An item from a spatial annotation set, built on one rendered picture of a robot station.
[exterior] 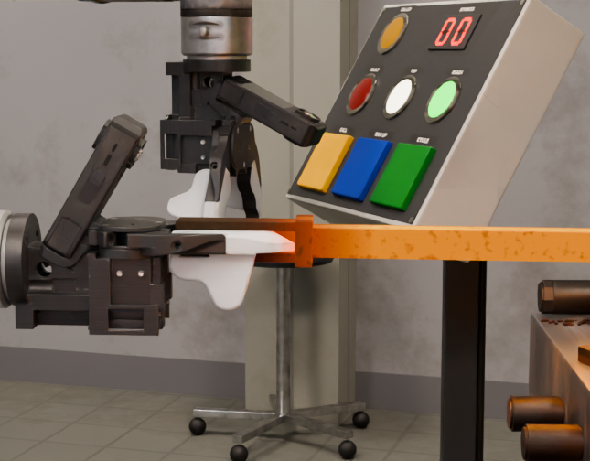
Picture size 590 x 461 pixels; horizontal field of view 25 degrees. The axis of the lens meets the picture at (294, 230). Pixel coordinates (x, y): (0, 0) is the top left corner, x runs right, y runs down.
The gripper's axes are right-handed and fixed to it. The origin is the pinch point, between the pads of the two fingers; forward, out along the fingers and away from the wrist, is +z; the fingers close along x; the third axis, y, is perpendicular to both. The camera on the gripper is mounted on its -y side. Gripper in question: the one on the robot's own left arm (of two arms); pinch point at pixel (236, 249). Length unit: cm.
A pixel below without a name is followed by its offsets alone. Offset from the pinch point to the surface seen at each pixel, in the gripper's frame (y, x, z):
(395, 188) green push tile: -15.6, -7.3, -6.2
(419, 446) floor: 27, -236, 93
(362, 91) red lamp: -7.1, -26.6, -15.9
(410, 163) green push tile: -16.9, -8.0, -8.9
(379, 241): -23.9, 36.1, -6.9
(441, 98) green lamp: -19.5, -11.7, -15.8
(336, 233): -20.8, 36.9, -7.5
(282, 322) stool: 67, -231, 58
